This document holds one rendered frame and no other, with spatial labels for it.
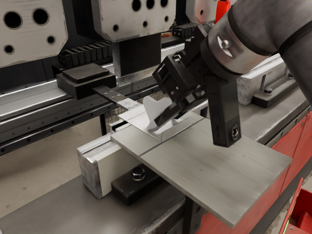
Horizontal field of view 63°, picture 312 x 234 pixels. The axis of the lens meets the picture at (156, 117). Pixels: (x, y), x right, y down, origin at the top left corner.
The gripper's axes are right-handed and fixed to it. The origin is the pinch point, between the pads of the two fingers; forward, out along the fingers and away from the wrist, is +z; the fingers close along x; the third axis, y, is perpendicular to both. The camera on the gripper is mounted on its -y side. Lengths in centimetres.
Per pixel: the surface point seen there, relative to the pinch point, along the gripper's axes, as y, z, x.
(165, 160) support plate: -5.9, -4.1, 7.0
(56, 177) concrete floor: 21, 150, -9
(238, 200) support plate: -15.3, -12.2, 5.7
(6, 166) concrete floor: 48, 173, 12
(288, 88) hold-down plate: -9, 7, -61
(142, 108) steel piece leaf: 5.9, 5.8, -1.3
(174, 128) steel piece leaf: -1.9, -2.9, 0.9
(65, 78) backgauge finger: 24.5, 18.9, 4.9
